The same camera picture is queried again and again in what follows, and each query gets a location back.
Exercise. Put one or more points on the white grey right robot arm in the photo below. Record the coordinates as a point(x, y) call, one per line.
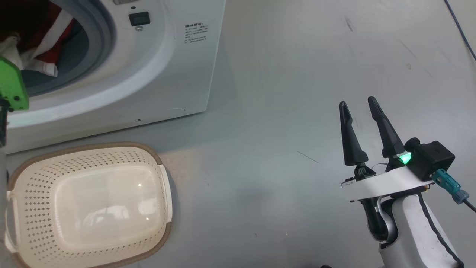
point(409, 234)

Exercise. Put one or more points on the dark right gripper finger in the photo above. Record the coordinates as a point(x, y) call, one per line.
point(388, 137)
point(351, 145)

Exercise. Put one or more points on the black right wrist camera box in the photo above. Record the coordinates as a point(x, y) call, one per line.
point(431, 156)

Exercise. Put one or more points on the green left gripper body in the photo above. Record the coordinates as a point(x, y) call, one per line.
point(13, 89)

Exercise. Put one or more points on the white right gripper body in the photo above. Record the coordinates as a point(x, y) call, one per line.
point(386, 184)

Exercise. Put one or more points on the teal right camera connector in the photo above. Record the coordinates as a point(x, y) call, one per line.
point(448, 184)

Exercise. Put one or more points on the cream perforated laundry basket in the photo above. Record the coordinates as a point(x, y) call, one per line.
point(93, 208)

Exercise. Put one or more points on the white front-load washing machine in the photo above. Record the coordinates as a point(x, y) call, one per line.
point(167, 74)

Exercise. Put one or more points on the red and white garment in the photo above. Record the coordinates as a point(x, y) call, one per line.
point(48, 33)

